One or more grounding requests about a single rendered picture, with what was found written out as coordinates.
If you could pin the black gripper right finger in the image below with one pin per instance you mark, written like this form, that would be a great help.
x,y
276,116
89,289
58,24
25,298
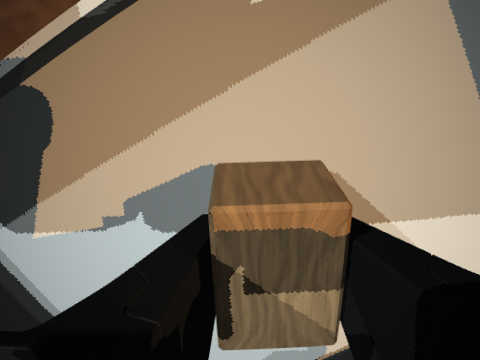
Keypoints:
x,y
402,303

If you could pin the tan wooden block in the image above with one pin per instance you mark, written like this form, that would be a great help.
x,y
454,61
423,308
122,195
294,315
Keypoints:
x,y
279,238

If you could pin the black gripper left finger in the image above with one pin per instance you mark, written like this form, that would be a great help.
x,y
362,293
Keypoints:
x,y
162,308

